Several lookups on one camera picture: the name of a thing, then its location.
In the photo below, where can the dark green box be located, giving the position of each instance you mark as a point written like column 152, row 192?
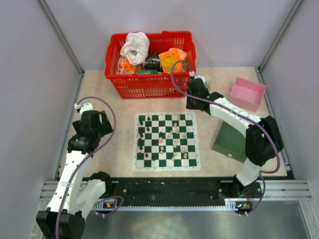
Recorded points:
column 230, row 142

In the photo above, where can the black wrapped package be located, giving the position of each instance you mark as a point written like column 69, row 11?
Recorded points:
column 152, row 62

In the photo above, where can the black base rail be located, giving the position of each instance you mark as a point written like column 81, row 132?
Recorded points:
column 179, row 191

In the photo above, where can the white crumpled plastic bag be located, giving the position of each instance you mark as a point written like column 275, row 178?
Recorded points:
column 136, row 48

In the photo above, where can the small orange packet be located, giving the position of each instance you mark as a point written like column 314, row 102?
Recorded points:
column 125, row 67

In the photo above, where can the green white chess mat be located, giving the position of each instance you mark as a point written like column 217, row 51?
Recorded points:
column 159, row 126

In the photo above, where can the aluminium frame rail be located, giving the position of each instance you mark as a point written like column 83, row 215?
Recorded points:
column 60, row 35

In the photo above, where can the red plastic basket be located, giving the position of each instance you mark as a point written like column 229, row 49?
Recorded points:
column 149, row 80

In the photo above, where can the pink open box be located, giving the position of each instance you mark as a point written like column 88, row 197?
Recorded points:
column 247, row 94

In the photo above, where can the orange snack box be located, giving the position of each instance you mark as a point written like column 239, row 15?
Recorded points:
column 168, row 58

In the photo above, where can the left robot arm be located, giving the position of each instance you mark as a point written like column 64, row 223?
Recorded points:
column 66, row 213

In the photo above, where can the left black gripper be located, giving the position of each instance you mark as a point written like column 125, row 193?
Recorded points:
column 105, row 128

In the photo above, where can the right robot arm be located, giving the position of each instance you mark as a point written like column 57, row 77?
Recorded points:
column 263, row 141

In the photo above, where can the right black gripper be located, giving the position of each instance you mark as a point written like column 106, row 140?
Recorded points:
column 189, row 105

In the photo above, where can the green liquid bottle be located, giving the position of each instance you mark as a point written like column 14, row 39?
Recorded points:
column 207, row 79

